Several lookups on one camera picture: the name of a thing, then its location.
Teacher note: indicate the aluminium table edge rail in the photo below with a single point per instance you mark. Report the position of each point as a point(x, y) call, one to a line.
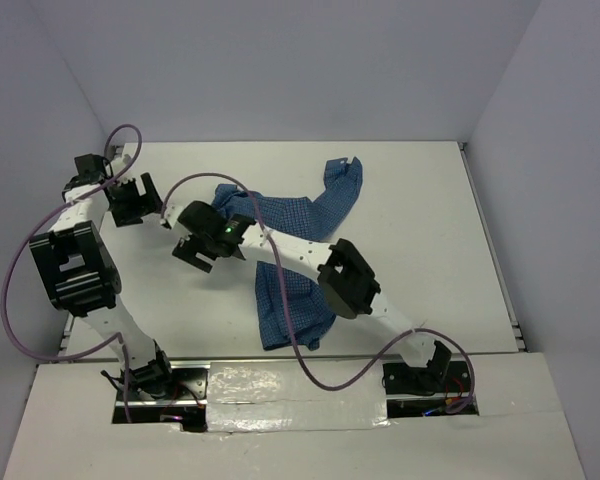
point(517, 331)

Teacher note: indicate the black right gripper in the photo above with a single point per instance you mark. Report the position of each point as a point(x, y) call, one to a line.
point(188, 249)

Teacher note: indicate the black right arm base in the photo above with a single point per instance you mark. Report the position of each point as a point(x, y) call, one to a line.
point(409, 394)

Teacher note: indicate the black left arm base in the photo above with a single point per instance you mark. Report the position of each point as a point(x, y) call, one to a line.
point(181, 401)

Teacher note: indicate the blue plaid long sleeve shirt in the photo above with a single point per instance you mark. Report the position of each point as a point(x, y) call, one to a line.
point(291, 306)

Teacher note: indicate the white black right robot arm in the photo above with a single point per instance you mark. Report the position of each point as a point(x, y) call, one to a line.
point(348, 282)

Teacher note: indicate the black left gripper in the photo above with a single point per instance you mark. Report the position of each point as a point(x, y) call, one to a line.
point(149, 203)

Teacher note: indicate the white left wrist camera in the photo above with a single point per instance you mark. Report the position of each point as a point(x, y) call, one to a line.
point(118, 164)

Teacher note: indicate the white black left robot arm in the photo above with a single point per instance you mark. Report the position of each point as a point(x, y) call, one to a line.
point(79, 274)

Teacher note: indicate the silver tape covered panel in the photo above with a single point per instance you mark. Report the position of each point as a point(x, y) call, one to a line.
point(260, 397)

